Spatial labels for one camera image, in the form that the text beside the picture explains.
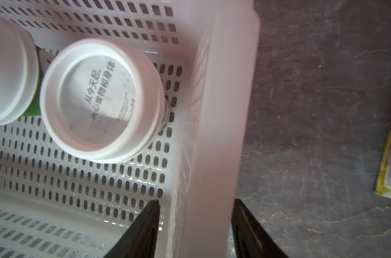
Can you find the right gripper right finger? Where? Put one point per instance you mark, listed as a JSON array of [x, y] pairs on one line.
[[250, 239]]

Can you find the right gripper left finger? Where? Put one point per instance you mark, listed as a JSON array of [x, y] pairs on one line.
[[139, 241]]

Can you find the white perforated plastic basket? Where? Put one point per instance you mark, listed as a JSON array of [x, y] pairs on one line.
[[54, 205]]

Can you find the yogurt cup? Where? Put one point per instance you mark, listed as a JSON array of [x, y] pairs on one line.
[[20, 73], [103, 101]]

